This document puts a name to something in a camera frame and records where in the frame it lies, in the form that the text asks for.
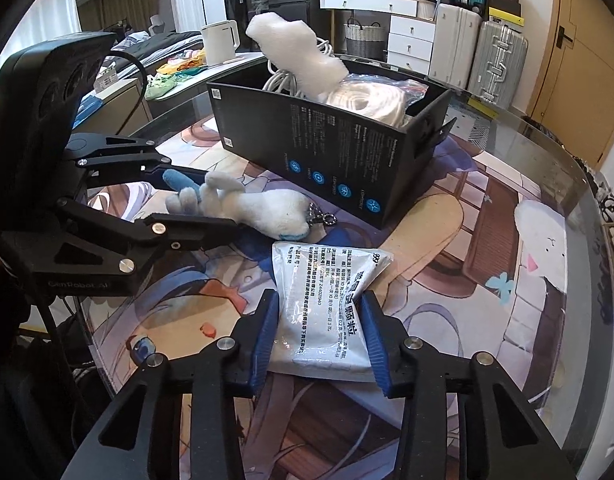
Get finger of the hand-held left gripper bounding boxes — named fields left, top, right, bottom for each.
left=62, top=132, right=210, bottom=188
left=40, top=199, right=239, bottom=277

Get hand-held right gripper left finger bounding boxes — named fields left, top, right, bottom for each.
left=61, top=289, right=280, bottom=480

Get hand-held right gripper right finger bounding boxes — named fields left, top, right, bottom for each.
left=361, top=291, right=580, bottom=480

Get white printed packet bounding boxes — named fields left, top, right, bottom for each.
left=271, top=241, right=395, bottom=383

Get white and blue plush toy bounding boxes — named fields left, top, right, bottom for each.
left=162, top=169, right=338, bottom=240

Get white charging cable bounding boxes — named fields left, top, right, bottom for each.
left=264, top=40, right=334, bottom=98

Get black cardboard box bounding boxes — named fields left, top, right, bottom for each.
left=207, top=57, right=458, bottom=228

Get white foam piece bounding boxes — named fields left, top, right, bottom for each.
left=245, top=11, right=349, bottom=103

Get bagged coil of laces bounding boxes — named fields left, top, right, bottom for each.
left=327, top=72, right=430, bottom=128

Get grey side table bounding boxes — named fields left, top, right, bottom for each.
left=74, top=52, right=268, bottom=136

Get pile of colourful clothes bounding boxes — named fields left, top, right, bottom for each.
left=144, top=57, right=208, bottom=101

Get beige curtains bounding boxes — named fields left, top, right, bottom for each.
left=77, top=0, right=173, bottom=36

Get bed with dark blanket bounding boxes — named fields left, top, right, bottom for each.
left=110, top=30, right=203, bottom=61

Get white kettle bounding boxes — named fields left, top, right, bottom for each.
left=201, top=20, right=240, bottom=67

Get printed desk mat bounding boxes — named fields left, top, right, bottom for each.
left=84, top=110, right=598, bottom=480

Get woven basket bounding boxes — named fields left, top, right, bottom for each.
left=343, top=18, right=385, bottom=61

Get white dresser with drawers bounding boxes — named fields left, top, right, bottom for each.
left=318, top=0, right=438, bottom=78

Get silver suitcase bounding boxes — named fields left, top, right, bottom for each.
left=467, top=20, right=528, bottom=108

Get white suitcase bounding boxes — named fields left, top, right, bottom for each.
left=429, top=2, right=482, bottom=92

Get wooden door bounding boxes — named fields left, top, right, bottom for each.
left=527, top=0, right=614, bottom=171

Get yellow and black shoe box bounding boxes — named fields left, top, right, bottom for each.
left=488, top=7, right=525, bottom=26

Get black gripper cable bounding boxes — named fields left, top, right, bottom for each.
left=110, top=50, right=150, bottom=98

